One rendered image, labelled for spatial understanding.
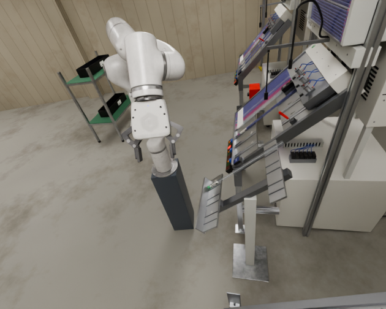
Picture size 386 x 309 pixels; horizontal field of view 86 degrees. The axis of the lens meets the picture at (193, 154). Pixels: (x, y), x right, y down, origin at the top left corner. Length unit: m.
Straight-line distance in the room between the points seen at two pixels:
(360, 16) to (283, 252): 1.50
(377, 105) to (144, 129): 1.03
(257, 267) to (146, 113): 1.48
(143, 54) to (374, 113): 1.04
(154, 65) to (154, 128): 0.16
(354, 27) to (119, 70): 0.91
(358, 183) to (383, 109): 0.50
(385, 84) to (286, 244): 1.25
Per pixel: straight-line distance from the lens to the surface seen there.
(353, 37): 1.05
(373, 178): 1.61
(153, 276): 1.89
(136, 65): 0.57
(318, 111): 1.17
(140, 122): 0.56
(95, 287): 2.07
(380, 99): 1.23
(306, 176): 1.49
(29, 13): 5.59
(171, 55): 0.61
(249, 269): 1.78
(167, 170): 1.44
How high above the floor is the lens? 1.68
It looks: 40 degrees down
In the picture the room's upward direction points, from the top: 13 degrees counter-clockwise
